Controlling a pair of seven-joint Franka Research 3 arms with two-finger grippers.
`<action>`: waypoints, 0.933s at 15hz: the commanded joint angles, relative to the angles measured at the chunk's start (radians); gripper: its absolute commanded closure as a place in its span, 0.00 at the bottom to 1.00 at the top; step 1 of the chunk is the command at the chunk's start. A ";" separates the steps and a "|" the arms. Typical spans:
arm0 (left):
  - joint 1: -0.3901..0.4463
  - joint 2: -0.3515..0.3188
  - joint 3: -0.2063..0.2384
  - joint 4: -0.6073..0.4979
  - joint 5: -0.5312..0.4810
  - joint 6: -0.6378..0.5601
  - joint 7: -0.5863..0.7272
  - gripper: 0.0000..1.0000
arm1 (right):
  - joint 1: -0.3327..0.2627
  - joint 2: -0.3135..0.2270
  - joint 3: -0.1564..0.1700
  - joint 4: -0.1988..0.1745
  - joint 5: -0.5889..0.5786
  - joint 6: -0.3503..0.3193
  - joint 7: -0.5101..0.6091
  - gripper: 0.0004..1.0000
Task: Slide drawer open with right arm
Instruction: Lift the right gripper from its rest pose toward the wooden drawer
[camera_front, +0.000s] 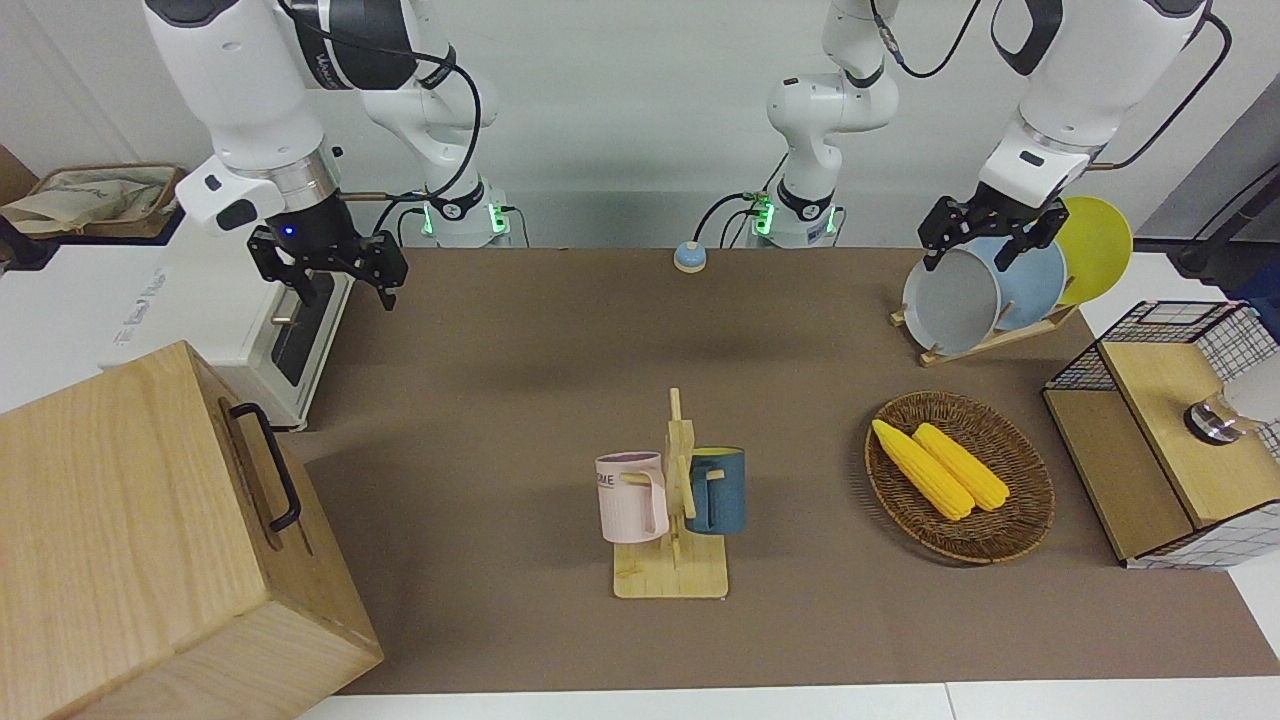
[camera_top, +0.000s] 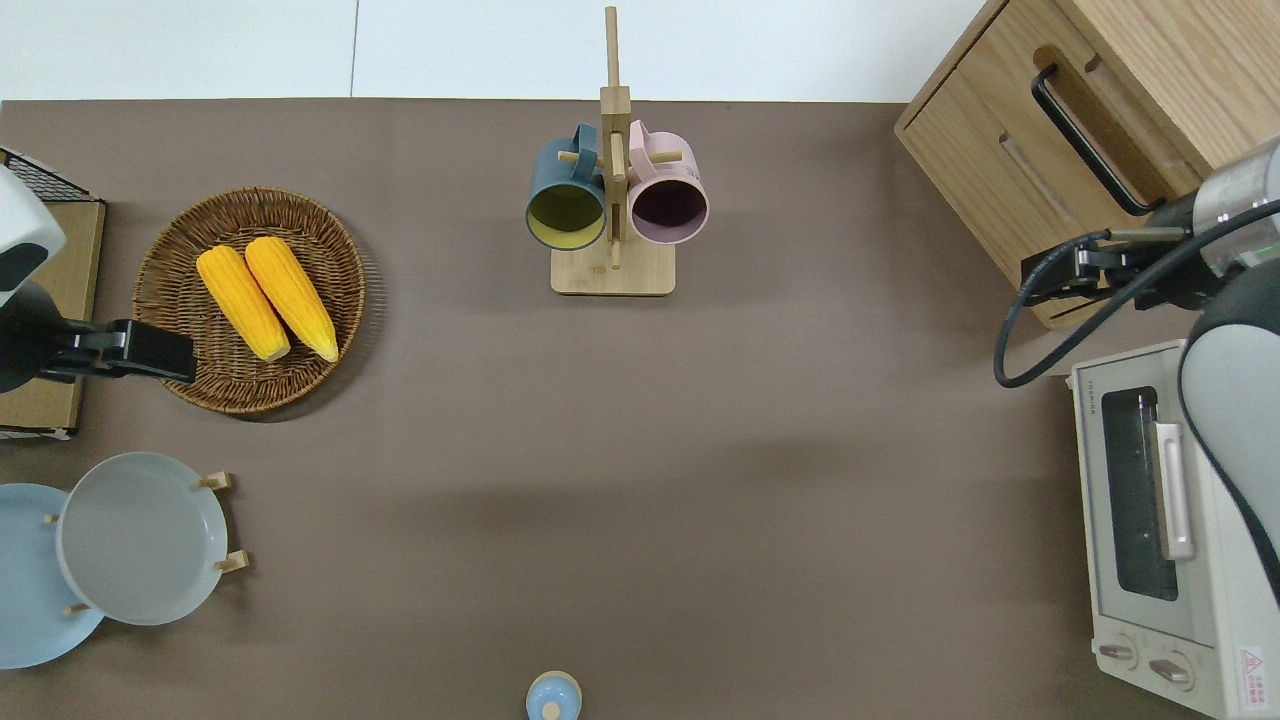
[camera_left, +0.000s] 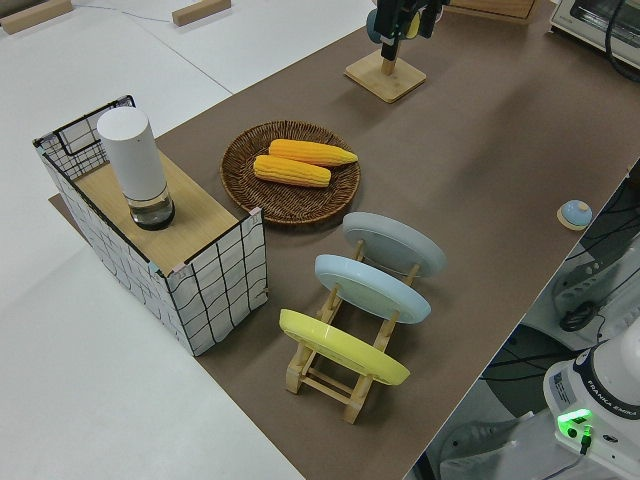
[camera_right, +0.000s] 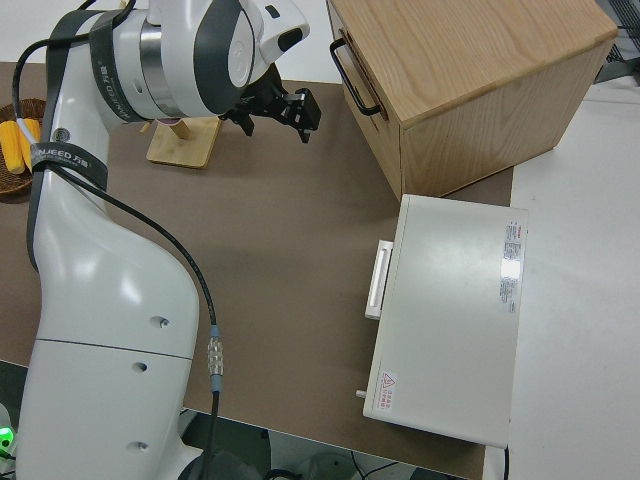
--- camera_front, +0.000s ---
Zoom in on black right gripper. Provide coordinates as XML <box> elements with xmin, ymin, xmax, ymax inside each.
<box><xmin>248</xmin><ymin>193</ymin><xmax>410</xmax><ymax>312</ymax></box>

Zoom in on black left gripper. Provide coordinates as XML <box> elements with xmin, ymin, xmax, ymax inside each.
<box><xmin>917</xmin><ymin>184</ymin><xmax>1070</xmax><ymax>274</ymax></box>

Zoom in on wooden drawer with black handle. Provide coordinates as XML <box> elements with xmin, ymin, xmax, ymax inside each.
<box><xmin>188</xmin><ymin>345</ymin><xmax>326</xmax><ymax>566</ymax></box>

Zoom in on light blue plate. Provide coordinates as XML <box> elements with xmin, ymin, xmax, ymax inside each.
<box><xmin>965</xmin><ymin>234</ymin><xmax>1070</xmax><ymax>332</ymax></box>

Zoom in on grey plate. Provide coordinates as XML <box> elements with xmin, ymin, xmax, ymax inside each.
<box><xmin>901</xmin><ymin>247</ymin><xmax>1004</xmax><ymax>357</ymax></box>

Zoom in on yellow plate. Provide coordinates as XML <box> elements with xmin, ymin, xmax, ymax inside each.
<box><xmin>1054</xmin><ymin>195</ymin><xmax>1135</xmax><ymax>307</ymax></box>

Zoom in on wooden dish rack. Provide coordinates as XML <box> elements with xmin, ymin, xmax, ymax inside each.
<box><xmin>889</xmin><ymin>300</ymin><xmax>1082</xmax><ymax>369</ymax></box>

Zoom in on white toaster oven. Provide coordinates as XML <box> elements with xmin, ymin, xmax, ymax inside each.
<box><xmin>100</xmin><ymin>208</ymin><xmax>357</xmax><ymax>432</ymax></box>

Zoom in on brown tray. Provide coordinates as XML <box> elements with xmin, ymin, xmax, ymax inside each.
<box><xmin>0</xmin><ymin>163</ymin><xmax>190</xmax><ymax>242</ymax></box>

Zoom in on brown table mat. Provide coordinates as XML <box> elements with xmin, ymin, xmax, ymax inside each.
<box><xmin>298</xmin><ymin>247</ymin><xmax>1280</xmax><ymax>697</ymax></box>

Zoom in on yellow corn cob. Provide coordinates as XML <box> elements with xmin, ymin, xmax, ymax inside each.
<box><xmin>912</xmin><ymin>422</ymin><xmax>1012</xmax><ymax>513</ymax></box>
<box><xmin>871</xmin><ymin>418</ymin><xmax>977</xmax><ymax>522</ymax></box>

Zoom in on beige cloth bag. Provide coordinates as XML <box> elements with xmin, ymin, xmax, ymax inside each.
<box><xmin>0</xmin><ymin>168</ymin><xmax>179</xmax><ymax>237</ymax></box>

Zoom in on clear glass jar metal lid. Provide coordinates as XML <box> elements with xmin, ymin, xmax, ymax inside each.
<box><xmin>1184</xmin><ymin>374</ymin><xmax>1280</xmax><ymax>447</ymax></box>

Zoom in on brown wicker basket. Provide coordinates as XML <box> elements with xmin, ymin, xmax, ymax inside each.
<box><xmin>864</xmin><ymin>390</ymin><xmax>1057</xmax><ymax>565</ymax></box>

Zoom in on light wooden cabinet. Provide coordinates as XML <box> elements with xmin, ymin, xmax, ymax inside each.
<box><xmin>0</xmin><ymin>340</ymin><xmax>384</xmax><ymax>720</ymax></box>

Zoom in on pink mug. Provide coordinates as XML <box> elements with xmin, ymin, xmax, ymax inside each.
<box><xmin>595</xmin><ymin>452</ymin><xmax>670</xmax><ymax>545</ymax></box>

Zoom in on blue mug yellow inside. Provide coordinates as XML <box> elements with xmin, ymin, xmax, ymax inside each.
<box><xmin>685</xmin><ymin>446</ymin><xmax>748</xmax><ymax>537</ymax></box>

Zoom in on wooden mug rack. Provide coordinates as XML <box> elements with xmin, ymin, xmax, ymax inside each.
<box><xmin>612</xmin><ymin>388</ymin><xmax>730</xmax><ymax>600</ymax></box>

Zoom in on black base power cable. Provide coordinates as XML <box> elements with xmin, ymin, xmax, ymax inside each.
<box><xmin>694</xmin><ymin>150</ymin><xmax>791</xmax><ymax>250</ymax></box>
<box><xmin>372</xmin><ymin>192</ymin><xmax>433</xmax><ymax>248</ymax></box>

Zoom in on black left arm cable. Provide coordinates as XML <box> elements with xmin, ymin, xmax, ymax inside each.
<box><xmin>869</xmin><ymin>0</ymin><xmax>987</xmax><ymax>80</ymax></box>
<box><xmin>1088</xmin><ymin>12</ymin><xmax>1234</xmax><ymax>171</ymax></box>

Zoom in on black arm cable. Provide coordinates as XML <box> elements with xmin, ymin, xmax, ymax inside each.
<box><xmin>869</xmin><ymin>0</ymin><xmax>987</xmax><ymax>80</ymax></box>
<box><xmin>1088</xmin><ymin>12</ymin><xmax>1234</xmax><ymax>171</ymax></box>
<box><xmin>278</xmin><ymin>0</ymin><xmax>484</xmax><ymax>229</ymax></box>

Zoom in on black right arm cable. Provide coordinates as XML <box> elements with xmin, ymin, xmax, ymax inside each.
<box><xmin>278</xmin><ymin>0</ymin><xmax>484</xmax><ymax>229</ymax></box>

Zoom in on black camera stand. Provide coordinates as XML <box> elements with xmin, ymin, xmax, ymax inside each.
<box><xmin>1133</xmin><ymin>163</ymin><xmax>1280</xmax><ymax>301</ymax></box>

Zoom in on wire shelf with wooden boards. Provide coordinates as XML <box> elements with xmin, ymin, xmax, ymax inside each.
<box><xmin>1042</xmin><ymin>299</ymin><xmax>1280</xmax><ymax>572</ymax></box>

